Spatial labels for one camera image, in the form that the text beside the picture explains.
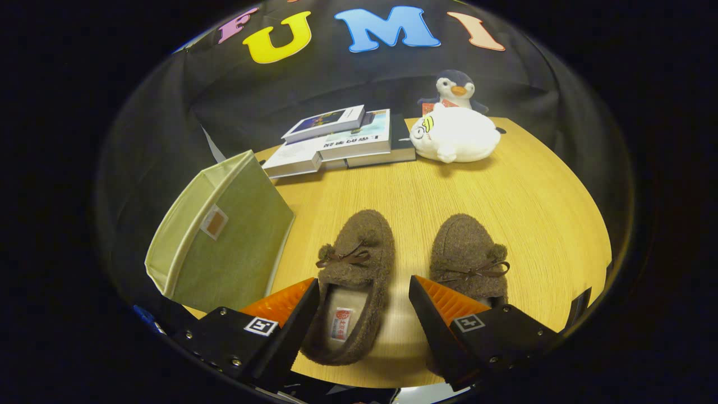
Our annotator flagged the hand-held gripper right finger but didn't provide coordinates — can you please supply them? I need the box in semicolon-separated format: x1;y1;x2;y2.
408;275;561;392

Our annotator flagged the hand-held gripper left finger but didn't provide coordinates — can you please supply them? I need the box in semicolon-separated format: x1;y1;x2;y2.
171;278;320;392

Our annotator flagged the brown fuzzy shoe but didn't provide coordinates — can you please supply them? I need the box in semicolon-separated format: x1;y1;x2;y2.
300;209;396;366
429;213;510;308

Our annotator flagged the green fabric storage box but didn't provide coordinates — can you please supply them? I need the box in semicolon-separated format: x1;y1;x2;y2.
145;149;296;313

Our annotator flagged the plain white book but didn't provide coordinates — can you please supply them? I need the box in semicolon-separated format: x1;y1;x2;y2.
261;137;323;179

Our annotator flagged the black cover book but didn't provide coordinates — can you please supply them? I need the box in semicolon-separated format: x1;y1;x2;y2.
346;115;417;169

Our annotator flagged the white round plush toy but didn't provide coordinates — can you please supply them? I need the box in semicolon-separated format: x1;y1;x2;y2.
409;103;501;164

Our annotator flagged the light blue cover book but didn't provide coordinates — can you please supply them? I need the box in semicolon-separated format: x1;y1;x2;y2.
317;109;392;162

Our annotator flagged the dark blue cover book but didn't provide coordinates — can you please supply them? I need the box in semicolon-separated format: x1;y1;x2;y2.
280;104;366;144

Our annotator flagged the grey penguin plush toy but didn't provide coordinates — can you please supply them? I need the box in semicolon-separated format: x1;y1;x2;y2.
418;69;490;116

